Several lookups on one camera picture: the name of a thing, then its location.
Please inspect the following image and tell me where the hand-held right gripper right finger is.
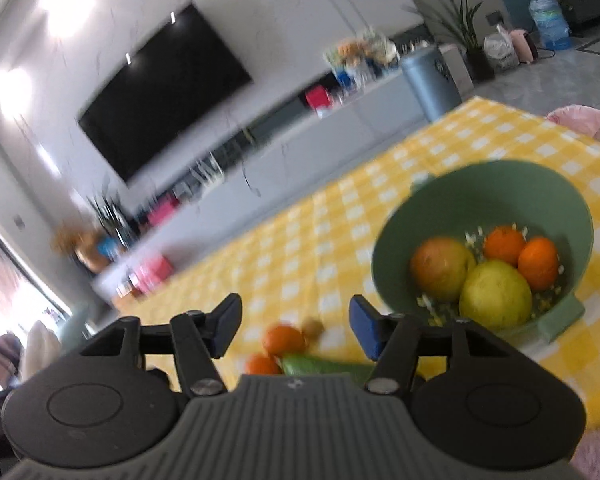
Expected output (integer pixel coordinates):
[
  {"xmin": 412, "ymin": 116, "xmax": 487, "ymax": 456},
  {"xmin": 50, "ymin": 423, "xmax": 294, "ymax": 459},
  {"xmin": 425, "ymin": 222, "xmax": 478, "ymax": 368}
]
[{"xmin": 349, "ymin": 295, "xmax": 519, "ymax": 398}]

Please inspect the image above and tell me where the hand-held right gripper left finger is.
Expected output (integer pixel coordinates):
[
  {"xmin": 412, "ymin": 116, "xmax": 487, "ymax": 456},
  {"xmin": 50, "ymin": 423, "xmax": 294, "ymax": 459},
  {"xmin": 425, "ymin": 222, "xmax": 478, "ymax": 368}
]
[{"xmin": 81, "ymin": 292, "xmax": 244, "ymax": 399}]

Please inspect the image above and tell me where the brown longan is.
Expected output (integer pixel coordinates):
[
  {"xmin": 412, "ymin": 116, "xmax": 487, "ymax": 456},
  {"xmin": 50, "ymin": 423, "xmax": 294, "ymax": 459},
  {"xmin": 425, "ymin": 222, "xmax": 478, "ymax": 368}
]
[{"xmin": 301, "ymin": 315, "xmax": 326, "ymax": 339}]

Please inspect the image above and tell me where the orange mandarin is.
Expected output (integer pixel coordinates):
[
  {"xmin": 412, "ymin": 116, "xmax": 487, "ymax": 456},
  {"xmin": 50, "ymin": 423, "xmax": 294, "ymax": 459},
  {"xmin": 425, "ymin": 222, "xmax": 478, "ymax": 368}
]
[
  {"xmin": 244, "ymin": 353, "xmax": 282, "ymax": 376},
  {"xmin": 262, "ymin": 325, "xmax": 307, "ymax": 358},
  {"xmin": 482, "ymin": 226, "xmax": 527, "ymax": 267},
  {"xmin": 517, "ymin": 236, "xmax": 561, "ymax": 291}
]

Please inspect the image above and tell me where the red-yellow apple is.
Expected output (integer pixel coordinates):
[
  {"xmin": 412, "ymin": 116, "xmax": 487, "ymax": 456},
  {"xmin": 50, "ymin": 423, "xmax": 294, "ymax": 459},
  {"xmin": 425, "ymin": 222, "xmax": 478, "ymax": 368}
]
[{"xmin": 410, "ymin": 237, "xmax": 477, "ymax": 303}]

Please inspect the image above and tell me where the greenish yellow pear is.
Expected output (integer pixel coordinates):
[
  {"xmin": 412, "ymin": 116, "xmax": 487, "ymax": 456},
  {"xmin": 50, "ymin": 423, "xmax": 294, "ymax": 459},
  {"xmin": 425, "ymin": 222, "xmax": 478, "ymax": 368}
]
[{"xmin": 459, "ymin": 259, "xmax": 533, "ymax": 331}]

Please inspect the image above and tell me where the green colander bowl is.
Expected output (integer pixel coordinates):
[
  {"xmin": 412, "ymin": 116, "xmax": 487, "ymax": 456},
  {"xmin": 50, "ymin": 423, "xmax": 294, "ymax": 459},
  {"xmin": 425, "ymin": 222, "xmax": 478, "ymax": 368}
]
[{"xmin": 371, "ymin": 160, "xmax": 595, "ymax": 343}]

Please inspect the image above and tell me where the cream upholstered chair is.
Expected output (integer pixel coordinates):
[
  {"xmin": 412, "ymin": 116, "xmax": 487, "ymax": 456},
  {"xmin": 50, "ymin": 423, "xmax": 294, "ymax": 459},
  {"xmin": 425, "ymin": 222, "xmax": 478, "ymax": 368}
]
[{"xmin": 22, "ymin": 320, "xmax": 65, "ymax": 377}]

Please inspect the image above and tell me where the green cucumber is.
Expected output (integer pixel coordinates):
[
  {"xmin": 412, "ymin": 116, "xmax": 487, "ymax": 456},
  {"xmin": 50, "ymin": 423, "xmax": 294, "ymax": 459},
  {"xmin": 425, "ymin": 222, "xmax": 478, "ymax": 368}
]
[{"xmin": 280, "ymin": 353, "xmax": 378, "ymax": 383}]

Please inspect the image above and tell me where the pink storage box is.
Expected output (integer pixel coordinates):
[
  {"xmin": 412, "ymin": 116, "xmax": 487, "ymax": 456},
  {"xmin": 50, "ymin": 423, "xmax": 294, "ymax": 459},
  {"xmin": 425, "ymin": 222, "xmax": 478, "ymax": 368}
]
[{"xmin": 130, "ymin": 255, "xmax": 174, "ymax": 289}]

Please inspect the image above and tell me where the yellow checked tablecloth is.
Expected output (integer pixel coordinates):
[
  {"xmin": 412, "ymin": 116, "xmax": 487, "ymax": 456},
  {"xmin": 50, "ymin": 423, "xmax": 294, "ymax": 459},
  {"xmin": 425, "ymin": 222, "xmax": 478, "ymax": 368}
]
[{"xmin": 112, "ymin": 97, "xmax": 600, "ymax": 431}]

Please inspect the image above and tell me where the pink flat box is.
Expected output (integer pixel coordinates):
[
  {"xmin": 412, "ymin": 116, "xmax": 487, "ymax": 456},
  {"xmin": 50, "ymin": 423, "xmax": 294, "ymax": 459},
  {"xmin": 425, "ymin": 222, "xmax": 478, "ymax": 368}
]
[{"xmin": 147, "ymin": 200, "xmax": 181, "ymax": 226}]

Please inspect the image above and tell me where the brown plush toy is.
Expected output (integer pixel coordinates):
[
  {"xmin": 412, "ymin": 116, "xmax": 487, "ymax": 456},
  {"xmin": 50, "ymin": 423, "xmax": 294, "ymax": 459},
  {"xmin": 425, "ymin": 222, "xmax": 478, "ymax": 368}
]
[{"xmin": 52, "ymin": 227, "xmax": 101, "ymax": 271}]

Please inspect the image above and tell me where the blue snack bag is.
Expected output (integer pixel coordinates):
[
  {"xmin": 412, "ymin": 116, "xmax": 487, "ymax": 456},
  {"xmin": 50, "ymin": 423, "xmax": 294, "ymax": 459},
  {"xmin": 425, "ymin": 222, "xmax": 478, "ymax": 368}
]
[{"xmin": 96, "ymin": 237, "xmax": 124, "ymax": 262}]

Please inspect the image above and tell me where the plant in glass vase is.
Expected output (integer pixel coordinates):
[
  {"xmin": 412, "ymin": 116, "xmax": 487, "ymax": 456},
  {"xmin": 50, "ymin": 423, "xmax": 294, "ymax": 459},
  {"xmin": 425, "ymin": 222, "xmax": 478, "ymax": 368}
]
[{"xmin": 87, "ymin": 187, "xmax": 136, "ymax": 248}]

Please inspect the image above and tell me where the white marble television cabinet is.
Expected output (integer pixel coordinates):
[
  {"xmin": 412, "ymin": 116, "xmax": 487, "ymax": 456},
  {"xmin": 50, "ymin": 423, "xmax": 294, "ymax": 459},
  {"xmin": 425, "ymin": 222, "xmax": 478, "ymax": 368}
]
[{"xmin": 92, "ymin": 72, "xmax": 431, "ymax": 307}]

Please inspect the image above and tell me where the red box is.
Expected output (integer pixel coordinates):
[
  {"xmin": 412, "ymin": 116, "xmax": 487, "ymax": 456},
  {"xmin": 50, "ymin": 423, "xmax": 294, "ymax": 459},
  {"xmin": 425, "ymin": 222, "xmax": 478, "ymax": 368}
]
[{"xmin": 305, "ymin": 86, "xmax": 332, "ymax": 110}]

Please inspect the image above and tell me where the black flat television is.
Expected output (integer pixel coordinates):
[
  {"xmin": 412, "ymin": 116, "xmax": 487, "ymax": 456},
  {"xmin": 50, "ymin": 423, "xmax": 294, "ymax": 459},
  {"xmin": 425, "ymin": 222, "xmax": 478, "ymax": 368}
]
[{"xmin": 77, "ymin": 2, "xmax": 253, "ymax": 183}]

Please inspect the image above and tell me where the blue grey trash can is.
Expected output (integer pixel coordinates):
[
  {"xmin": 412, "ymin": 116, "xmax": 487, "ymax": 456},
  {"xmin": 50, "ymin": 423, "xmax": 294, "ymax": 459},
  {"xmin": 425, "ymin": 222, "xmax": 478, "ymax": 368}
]
[{"xmin": 400, "ymin": 45, "xmax": 463, "ymax": 121}]

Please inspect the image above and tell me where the teddy bear bouquet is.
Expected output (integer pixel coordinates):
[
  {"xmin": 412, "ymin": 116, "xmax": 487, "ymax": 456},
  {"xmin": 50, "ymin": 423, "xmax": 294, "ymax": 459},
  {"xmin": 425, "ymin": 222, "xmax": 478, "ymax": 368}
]
[{"xmin": 340, "ymin": 40, "xmax": 368, "ymax": 81}]

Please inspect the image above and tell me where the long leaf potted plant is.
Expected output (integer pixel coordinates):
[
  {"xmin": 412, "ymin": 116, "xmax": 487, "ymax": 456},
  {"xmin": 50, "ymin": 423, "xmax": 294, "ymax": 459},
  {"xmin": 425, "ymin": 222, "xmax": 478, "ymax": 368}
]
[{"xmin": 405, "ymin": 0, "xmax": 496, "ymax": 82}]

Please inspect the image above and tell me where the pink seat cushion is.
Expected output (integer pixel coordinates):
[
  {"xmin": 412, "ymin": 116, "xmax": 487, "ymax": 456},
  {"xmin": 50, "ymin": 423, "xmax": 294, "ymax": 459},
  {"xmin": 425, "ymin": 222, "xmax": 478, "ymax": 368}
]
[{"xmin": 547, "ymin": 105, "xmax": 600, "ymax": 139}]

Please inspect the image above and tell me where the white plastic bag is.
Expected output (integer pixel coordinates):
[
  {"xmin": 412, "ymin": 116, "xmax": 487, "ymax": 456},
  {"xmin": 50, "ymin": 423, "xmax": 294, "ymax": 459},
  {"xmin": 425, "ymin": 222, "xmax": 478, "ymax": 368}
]
[{"xmin": 482, "ymin": 25, "xmax": 521, "ymax": 74}]

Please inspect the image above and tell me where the pink heater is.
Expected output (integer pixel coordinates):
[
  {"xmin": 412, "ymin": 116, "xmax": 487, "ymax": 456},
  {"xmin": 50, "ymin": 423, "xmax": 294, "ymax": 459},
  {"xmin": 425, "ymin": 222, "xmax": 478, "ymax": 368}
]
[{"xmin": 510, "ymin": 29, "xmax": 539, "ymax": 64}]

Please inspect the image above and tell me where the blue water jug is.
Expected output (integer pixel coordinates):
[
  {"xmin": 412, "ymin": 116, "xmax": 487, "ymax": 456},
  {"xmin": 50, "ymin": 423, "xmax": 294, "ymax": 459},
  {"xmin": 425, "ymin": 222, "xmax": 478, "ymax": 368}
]
[{"xmin": 525, "ymin": 0, "xmax": 574, "ymax": 52}]

